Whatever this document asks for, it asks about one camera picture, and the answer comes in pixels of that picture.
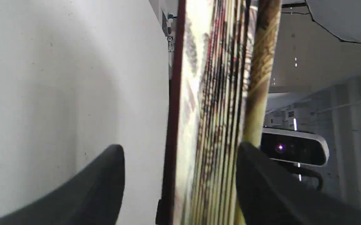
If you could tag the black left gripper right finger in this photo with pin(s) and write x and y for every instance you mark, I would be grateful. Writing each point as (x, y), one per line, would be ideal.
(269, 195)

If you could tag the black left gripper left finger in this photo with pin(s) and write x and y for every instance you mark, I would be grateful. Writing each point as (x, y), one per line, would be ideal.
(92, 197)

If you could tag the painted folding paper fan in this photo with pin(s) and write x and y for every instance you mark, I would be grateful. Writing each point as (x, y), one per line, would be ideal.
(222, 59)

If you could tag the round white softbox light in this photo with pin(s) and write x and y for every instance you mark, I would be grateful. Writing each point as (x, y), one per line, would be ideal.
(341, 18)

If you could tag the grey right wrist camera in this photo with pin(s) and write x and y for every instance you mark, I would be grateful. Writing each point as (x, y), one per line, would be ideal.
(292, 146)

